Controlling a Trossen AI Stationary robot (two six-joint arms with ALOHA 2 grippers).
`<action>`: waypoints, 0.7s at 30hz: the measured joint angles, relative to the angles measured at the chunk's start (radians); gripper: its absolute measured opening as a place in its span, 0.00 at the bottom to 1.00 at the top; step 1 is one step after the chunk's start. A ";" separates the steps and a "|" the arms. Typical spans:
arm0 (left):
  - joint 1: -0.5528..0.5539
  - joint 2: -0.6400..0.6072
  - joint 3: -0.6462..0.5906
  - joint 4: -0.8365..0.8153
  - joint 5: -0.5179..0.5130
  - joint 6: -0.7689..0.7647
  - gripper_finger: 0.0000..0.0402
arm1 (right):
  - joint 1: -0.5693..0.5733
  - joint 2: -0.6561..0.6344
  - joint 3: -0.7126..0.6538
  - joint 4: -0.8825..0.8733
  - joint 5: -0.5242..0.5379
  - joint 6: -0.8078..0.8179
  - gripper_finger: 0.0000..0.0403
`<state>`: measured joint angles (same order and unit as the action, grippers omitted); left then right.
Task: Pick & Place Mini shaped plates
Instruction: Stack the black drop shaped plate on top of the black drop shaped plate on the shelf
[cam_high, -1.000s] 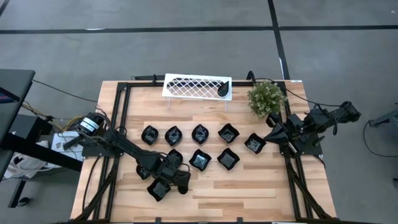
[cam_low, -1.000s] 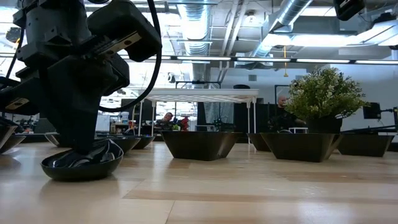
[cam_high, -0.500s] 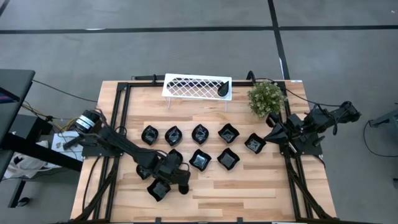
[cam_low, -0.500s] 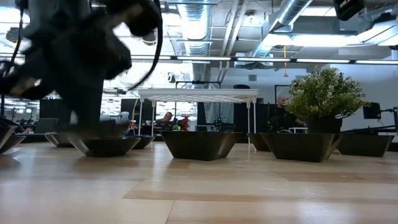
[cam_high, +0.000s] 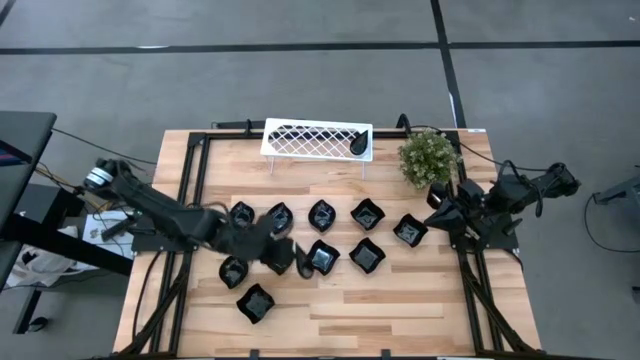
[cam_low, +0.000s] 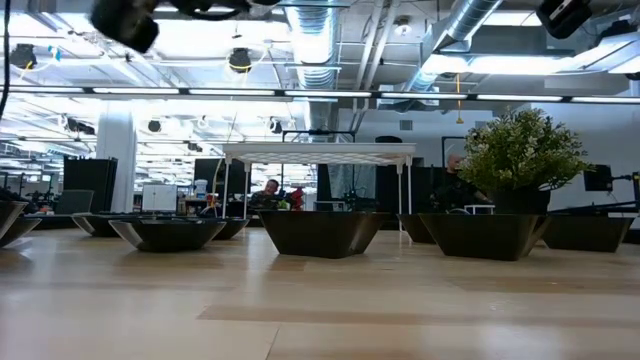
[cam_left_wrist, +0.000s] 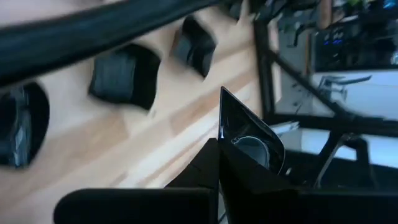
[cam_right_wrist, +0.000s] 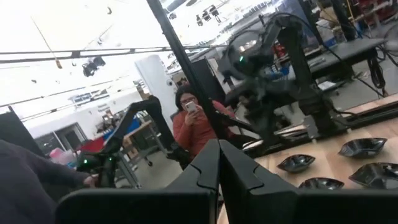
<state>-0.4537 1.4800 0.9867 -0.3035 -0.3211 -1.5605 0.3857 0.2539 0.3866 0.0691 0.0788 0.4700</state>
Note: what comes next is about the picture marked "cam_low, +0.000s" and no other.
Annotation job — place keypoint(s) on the silver spiral ventilation duct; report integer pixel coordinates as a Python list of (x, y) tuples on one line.
[(312, 30), (470, 15)]

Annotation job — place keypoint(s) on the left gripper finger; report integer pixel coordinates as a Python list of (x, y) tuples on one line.
[(127, 22)]

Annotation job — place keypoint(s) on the red object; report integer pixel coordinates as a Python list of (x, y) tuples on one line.
[(297, 197)]

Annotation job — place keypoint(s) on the white lattice rack shelf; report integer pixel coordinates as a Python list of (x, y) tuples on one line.
[(320, 147)]

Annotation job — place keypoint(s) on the white cabinet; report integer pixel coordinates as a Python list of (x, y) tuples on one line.
[(160, 197)]

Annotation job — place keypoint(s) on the person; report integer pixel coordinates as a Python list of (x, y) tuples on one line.
[(452, 192), (270, 190)]

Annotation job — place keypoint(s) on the white square pillar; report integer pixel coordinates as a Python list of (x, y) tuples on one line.
[(116, 160)]

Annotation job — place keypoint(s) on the grey chair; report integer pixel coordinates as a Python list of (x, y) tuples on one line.
[(75, 202)]

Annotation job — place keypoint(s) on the long ceiling light strip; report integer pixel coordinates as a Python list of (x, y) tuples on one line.
[(325, 94)]

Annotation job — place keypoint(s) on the black chair back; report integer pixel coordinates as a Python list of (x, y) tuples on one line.
[(388, 138)]

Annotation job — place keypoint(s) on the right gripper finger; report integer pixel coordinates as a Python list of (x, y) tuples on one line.
[(562, 17)]

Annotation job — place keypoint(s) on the black ceiling device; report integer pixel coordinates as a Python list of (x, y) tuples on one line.
[(240, 59), (22, 55)]

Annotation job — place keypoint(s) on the black monitor on arm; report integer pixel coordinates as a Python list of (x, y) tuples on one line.
[(597, 177)]

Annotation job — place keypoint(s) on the black screen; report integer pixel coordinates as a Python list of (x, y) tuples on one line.
[(207, 175)]

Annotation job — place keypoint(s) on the black cabinet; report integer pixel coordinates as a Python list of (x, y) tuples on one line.
[(90, 182)]

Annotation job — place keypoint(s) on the green potted plant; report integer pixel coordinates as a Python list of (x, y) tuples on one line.
[(520, 150)]

